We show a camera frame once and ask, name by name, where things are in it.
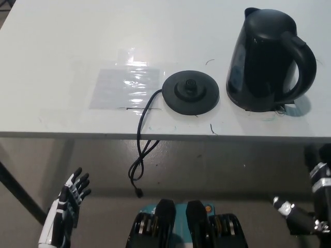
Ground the black power cable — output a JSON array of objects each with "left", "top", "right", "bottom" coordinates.
[{"left": 128, "top": 89, "right": 163, "bottom": 199}]

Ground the black round kettle base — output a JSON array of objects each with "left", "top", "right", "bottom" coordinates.
[{"left": 162, "top": 70, "right": 220, "bottom": 116}]

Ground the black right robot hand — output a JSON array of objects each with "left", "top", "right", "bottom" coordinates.
[{"left": 273, "top": 161, "right": 331, "bottom": 235}]

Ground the black teal robot torso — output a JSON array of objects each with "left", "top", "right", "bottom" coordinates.
[{"left": 126, "top": 198, "right": 250, "bottom": 248}]

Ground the grey laminated sheet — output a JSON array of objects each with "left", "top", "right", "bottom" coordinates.
[{"left": 89, "top": 66, "right": 166, "bottom": 111}]

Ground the black electric kettle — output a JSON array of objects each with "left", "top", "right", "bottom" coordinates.
[{"left": 225, "top": 7, "right": 318, "bottom": 113}]

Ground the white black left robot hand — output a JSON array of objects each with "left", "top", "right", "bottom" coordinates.
[{"left": 38, "top": 167, "right": 92, "bottom": 246}]

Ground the black table leg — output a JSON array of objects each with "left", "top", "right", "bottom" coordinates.
[{"left": 0, "top": 160, "right": 49, "bottom": 225}]

